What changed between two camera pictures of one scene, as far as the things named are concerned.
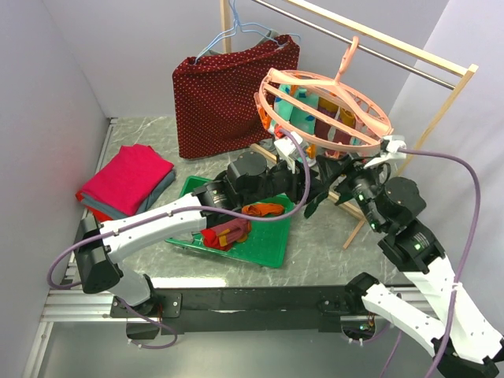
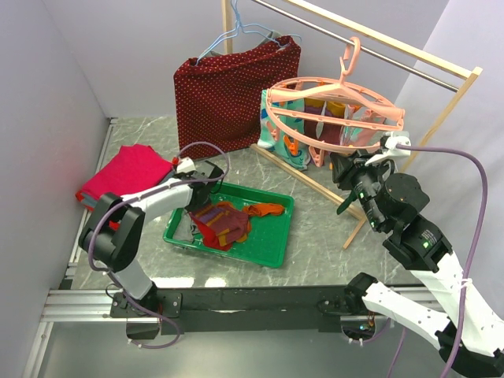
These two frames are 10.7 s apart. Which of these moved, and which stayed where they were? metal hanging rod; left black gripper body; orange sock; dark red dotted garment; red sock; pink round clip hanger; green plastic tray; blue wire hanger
Moved: pink round clip hanger; left black gripper body
Stayed: blue wire hanger; metal hanging rod; red sock; green plastic tray; dark red dotted garment; orange sock
